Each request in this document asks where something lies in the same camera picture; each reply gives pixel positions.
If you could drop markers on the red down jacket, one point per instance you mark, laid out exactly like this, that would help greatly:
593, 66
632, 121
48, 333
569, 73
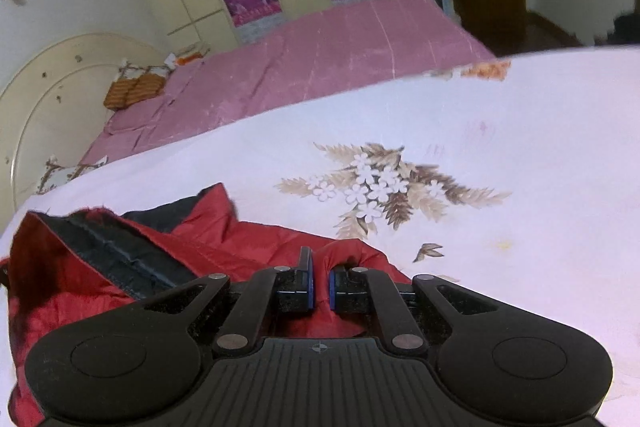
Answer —
210, 232

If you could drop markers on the cream round headboard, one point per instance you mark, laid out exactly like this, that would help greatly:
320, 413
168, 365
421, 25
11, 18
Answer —
50, 107

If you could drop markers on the pink bedspread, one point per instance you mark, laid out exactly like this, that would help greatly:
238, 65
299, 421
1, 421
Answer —
325, 57

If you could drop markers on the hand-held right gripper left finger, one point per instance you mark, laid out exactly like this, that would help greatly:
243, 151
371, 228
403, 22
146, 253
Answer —
287, 289

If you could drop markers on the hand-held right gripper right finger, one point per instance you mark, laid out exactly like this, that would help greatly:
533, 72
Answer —
350, 292

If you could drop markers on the white floral bed sheet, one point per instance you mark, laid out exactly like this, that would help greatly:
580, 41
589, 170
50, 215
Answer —
500, 132

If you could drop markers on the black bag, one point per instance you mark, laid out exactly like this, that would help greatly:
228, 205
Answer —
627, 28

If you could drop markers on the white floral pillow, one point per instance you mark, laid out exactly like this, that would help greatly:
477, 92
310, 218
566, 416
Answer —
70, 174

